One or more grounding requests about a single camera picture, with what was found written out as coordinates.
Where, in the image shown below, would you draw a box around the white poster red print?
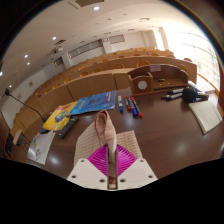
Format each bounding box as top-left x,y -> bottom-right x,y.
26,130 -> 56,166

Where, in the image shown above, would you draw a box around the black remote control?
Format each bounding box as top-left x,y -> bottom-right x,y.
58,115 -> 80,139

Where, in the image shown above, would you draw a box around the rows of wooden auditorium seats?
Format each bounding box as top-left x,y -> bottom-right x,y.
13,47 -> 198,124

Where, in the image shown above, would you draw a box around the red marker pen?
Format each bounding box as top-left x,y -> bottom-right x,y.
130,96 -> 143,118
123,95 -> 132,112

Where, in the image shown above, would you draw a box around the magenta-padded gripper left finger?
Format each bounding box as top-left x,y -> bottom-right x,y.
66,143 -> 110,191

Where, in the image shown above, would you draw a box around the blue booklet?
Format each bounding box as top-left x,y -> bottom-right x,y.
68,90 -> 117,116

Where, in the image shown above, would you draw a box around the blue white marker pen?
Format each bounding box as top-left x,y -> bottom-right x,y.
117,95 -> 124,113

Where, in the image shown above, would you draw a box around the square ceiling air vent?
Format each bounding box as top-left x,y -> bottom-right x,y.
68,0 -> 106,9

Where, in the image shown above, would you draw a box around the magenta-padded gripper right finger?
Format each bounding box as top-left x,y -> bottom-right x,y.
116,144 -> 158,191

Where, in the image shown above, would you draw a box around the wooden stool black legs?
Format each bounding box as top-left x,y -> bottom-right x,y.
3,129 -> 31,158

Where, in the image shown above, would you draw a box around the white closed book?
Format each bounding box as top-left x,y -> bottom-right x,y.
188,99 -> 223,135

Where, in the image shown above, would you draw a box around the black gooseneck desk microphone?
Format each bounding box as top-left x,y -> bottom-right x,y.
4,88 -> 53,135

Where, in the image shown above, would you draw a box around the black handheld microphone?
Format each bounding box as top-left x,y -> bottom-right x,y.
181,86 -> 210,104

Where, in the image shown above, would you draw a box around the black marker pen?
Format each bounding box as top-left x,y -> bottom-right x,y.
166,88 -> 184,95
161,93 -> 184,101

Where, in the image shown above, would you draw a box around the beige waffle towel red stripes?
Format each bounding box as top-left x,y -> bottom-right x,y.
73,109 -> 144,189

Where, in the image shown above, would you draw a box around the recessed ceiling lights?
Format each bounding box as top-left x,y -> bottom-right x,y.
0,5 -> 101,76

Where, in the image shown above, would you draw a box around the yellow booklet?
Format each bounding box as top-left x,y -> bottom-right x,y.
42,101 -> 79,132

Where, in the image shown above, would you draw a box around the wooden desk organizer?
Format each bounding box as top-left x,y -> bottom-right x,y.
127,63 -> 190,96

